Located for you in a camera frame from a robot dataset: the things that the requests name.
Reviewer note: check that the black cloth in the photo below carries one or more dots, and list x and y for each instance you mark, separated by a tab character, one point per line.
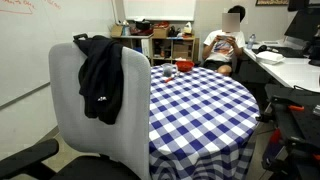
103	83

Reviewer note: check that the grey office chair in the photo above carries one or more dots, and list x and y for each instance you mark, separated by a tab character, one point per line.
133	116

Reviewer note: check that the red marker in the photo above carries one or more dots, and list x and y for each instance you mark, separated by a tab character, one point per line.
169	79

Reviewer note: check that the red bowl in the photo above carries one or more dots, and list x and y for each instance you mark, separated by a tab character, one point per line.
185	65

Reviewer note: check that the wooden shelf unit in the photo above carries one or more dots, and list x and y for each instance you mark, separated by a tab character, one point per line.
160	50

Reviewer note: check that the blue white checkered tablecloth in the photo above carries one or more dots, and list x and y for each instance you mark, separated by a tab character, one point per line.
200	116

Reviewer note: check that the closed cardboard box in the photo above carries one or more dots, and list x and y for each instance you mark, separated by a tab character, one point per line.
161	32

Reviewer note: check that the small open cardboard box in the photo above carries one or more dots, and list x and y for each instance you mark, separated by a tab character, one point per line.
116	31

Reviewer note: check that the seated person in white t-shirt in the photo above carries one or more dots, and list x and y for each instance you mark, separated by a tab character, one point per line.
223	50

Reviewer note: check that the smartphone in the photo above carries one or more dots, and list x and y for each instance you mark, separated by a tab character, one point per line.
225	37

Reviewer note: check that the clear water bottle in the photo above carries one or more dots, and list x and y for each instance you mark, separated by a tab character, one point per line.
251	42

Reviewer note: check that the white foam container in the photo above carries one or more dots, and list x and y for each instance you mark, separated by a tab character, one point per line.
270	57

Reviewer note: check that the black keyboard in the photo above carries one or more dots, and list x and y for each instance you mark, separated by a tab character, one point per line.
288	51

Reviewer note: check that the white desk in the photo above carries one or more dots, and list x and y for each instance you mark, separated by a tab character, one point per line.
293	71

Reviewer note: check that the framed picture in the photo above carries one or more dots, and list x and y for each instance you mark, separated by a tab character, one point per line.
271	2

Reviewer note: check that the black robot cart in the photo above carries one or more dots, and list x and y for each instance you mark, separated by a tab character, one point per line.
300	133

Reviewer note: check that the black monitor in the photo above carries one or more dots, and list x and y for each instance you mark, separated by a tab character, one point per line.
303	25

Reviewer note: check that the wall whiteboard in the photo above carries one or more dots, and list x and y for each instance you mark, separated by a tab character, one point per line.
50	40

